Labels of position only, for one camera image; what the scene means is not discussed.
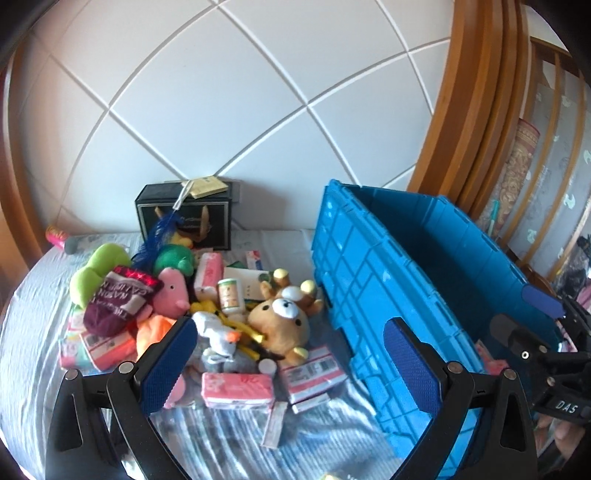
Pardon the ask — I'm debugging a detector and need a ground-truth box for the slim pink white box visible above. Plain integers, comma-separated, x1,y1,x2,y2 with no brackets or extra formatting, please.
262,401,288,449

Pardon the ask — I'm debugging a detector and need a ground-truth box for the pink tissue pack barcode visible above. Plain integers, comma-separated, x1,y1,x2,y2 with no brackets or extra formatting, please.
80,330,136,372

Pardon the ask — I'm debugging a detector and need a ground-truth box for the kotex pad pack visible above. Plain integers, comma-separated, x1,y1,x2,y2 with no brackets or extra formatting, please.
59,335,94,371

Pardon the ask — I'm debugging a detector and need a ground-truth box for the pink tissue pack front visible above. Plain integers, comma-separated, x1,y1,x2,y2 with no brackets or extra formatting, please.
201,372,276,410

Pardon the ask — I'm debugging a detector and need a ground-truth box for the pink tissue pack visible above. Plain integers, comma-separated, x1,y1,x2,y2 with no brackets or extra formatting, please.
193,252,224,303
201,372,276,410

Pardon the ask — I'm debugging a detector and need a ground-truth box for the maroon knit hat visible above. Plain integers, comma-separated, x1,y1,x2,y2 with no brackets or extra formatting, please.
83,265,163,337

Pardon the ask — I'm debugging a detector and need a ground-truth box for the pink pig plush orange dress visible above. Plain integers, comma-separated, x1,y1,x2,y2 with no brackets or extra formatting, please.
135,268,190,415

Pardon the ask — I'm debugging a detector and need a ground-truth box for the white grey plush toy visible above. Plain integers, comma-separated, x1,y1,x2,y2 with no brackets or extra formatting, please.
192,311,242,365

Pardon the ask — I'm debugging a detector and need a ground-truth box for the striped bed sheet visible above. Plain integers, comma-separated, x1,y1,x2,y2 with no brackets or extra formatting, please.
1,233,402,479

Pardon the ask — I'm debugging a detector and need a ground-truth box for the blue feather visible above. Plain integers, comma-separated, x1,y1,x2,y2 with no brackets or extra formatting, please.
131,209,181,272

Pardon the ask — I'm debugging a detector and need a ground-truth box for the dark green plush toy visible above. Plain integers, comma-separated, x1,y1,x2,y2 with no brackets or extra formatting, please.
152,244,195,277

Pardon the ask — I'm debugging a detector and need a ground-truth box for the small white green bottle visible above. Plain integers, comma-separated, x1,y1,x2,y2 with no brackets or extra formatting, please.
217,278,246,316

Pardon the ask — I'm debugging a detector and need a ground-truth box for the pink tissue pack rear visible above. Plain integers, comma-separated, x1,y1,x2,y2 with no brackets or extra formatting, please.
193,252,224,303

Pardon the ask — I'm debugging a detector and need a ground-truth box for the pink cylinder can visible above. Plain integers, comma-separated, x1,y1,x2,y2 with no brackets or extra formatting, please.
45,225,80,255

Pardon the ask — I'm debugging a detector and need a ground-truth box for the pink barcode packet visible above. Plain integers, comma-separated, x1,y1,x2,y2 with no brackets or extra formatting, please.
280,346,348,404

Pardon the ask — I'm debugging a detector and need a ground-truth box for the brown bear plush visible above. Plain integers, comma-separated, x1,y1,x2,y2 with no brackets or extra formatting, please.
246,268,325,366

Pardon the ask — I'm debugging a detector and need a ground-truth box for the blue plastic crate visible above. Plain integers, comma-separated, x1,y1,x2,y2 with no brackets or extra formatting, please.
311,181,560,457

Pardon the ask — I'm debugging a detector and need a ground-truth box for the black gift box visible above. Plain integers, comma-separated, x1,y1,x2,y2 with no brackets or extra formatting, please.
134,181,239,250

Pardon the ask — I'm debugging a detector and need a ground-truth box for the yellow paper tag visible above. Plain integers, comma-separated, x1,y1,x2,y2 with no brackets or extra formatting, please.
181,176,229,199

